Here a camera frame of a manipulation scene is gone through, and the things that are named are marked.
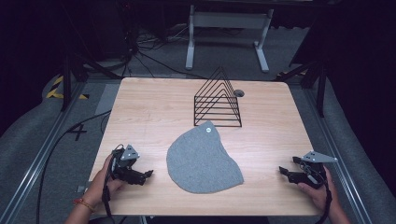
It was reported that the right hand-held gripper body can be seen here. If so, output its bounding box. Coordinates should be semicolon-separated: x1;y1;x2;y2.
298;150;339;190

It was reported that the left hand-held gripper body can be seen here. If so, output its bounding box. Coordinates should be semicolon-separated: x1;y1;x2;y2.
109;144;141;183

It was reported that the person's right hand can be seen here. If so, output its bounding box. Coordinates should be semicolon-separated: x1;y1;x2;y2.
296;165;341;215

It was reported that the person's left hand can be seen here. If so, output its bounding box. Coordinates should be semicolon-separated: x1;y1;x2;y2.
82;154;126;206

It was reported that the grey felt pad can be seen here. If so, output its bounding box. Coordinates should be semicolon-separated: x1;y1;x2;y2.
165;119;245;195

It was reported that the black metal stand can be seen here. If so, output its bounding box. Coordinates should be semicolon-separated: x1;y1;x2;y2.
273;58;329;119
60;50;123;112

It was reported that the yellow black hazard tape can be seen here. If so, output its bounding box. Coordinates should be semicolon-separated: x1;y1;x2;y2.
45;75;91;101

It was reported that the black gripper strap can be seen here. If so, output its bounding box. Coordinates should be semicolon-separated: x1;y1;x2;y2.
313;179;333;224
101;154;117;219

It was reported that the aluminium floor rail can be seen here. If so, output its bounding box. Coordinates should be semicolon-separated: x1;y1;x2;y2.
0;81;92;224
302;87;374;224

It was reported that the orange bracelet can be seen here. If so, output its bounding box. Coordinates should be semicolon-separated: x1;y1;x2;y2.
73;197;96;215

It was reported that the black floor cable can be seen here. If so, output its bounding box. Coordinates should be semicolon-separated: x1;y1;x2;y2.
35;109;112;224

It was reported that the black wire rack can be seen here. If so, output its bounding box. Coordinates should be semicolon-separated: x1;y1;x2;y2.
192;65;244;129

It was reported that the bundle of floor cables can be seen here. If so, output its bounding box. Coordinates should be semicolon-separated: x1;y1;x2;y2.
122;22;213;80

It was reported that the white metal desk frame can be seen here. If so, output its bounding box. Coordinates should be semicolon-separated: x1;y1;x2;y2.
185;4;276;74

